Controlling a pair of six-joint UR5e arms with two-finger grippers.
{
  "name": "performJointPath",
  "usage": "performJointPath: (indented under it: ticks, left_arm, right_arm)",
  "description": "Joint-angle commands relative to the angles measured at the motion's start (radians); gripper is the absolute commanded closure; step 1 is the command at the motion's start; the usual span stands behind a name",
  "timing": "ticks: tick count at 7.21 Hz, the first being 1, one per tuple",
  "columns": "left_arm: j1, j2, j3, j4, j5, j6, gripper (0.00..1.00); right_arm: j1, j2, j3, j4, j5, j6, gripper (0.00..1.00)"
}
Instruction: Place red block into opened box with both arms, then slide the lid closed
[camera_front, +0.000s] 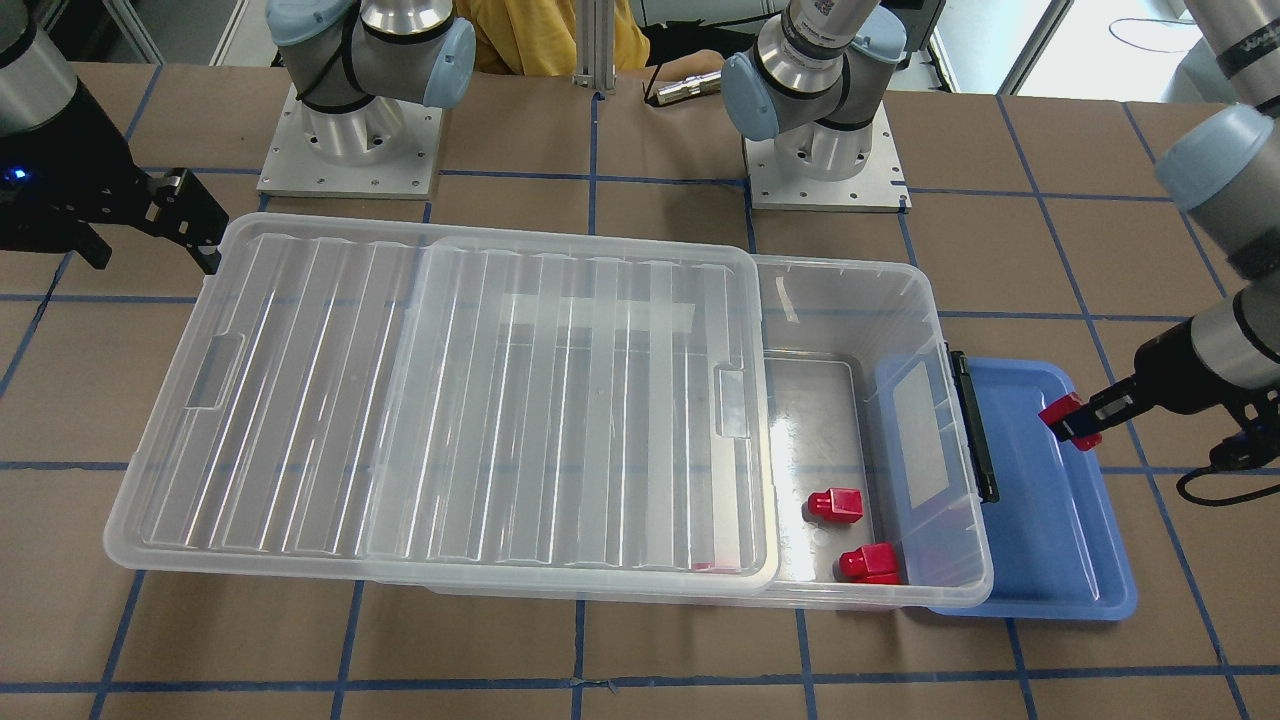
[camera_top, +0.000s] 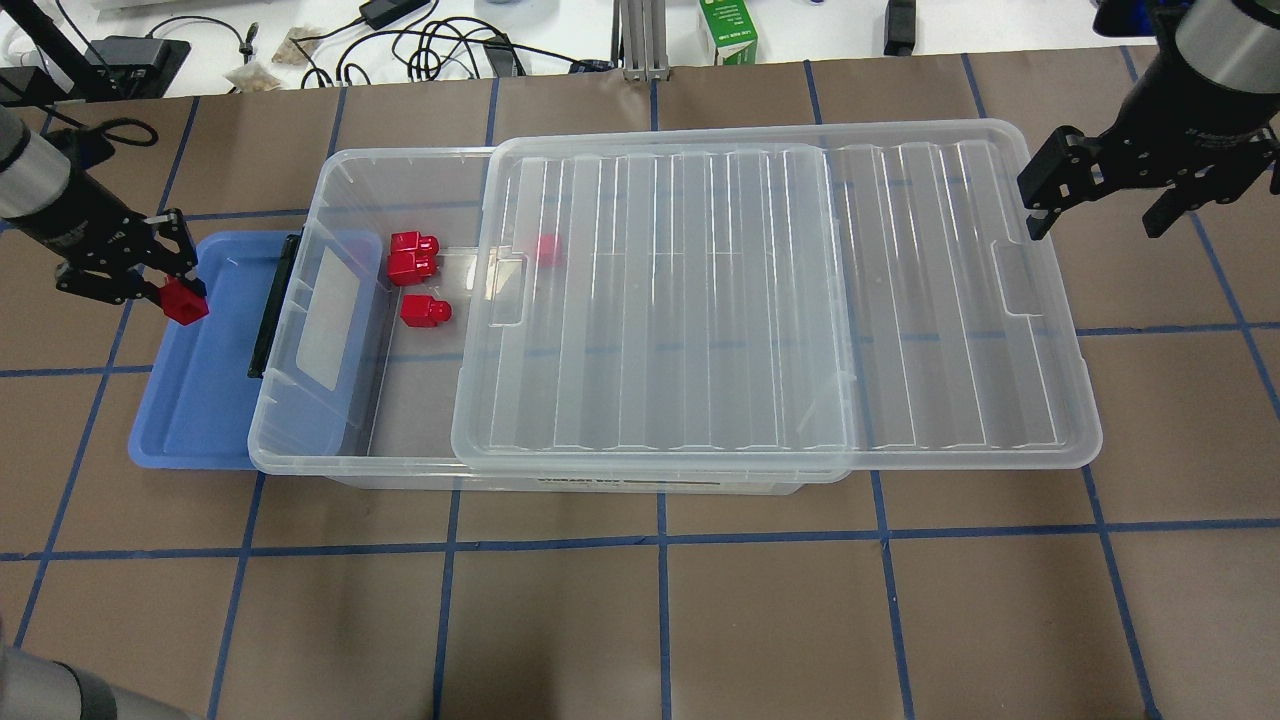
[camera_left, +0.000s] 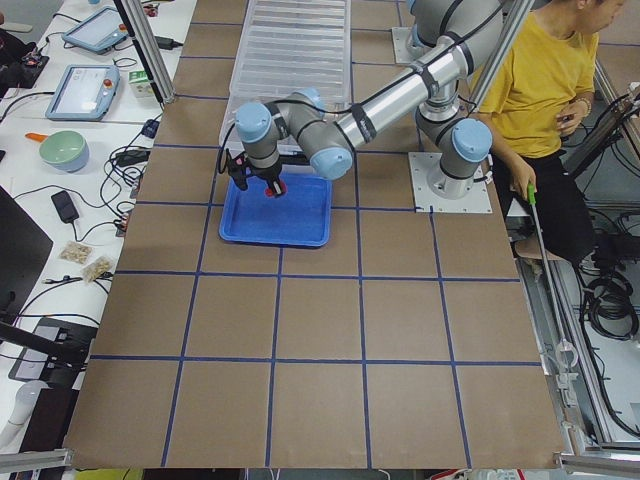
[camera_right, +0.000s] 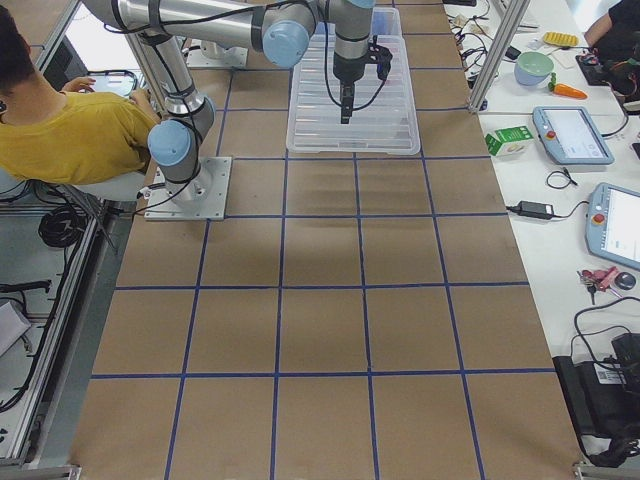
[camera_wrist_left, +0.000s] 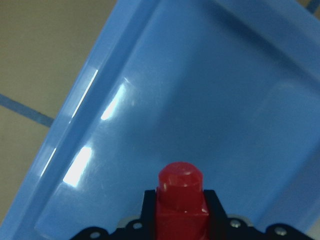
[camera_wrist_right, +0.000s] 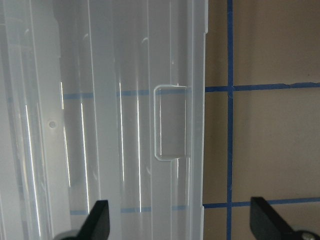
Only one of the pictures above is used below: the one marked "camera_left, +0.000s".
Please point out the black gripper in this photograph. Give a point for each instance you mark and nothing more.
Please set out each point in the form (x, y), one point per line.
(270, 176)

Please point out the red block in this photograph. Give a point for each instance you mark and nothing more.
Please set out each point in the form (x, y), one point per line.
(276, 190)

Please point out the clear plastic box lid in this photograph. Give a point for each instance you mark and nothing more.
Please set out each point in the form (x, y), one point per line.
(289, 45)

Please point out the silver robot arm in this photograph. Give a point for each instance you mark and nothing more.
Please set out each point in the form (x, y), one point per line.
(457, 37)

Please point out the clear plastic storage box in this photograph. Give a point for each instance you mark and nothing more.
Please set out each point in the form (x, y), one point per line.
(299, 123)

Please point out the blue plastic tray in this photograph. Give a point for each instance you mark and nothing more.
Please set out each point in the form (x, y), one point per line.
(300, 218)

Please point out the green white carton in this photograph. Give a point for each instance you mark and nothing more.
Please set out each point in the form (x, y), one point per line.
(140, 84)

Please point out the snack bag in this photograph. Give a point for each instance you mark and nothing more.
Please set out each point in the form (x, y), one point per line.
(96, 268)
(75, 252)

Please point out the green bowl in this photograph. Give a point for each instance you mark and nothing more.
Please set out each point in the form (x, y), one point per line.
(66, 150)

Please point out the black phone on desk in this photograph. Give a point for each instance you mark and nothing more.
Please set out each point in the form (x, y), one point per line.
(65, 207)

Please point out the blue teach pendant near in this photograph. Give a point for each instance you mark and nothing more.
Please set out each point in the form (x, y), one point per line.
(85, 93)

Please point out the blue teach pendant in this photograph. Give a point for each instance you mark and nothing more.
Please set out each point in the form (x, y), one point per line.
(85, 93)
(99, 32)

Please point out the blue teach pendant far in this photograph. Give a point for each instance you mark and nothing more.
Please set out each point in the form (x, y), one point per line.
(99, 32)

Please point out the person in yellow shirt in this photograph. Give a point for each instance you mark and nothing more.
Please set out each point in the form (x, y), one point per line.
(542, 92)

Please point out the green reacher grabber stick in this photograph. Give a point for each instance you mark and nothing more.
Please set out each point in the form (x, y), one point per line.
(565, 352)

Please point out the white bulb lamp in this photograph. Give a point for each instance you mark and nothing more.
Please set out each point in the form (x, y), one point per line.
(25, 401)

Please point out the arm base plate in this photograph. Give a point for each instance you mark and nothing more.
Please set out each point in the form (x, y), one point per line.
(408, 48)
(435, 192)

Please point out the aluminium frame post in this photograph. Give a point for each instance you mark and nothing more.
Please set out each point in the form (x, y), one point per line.
(140, 32)

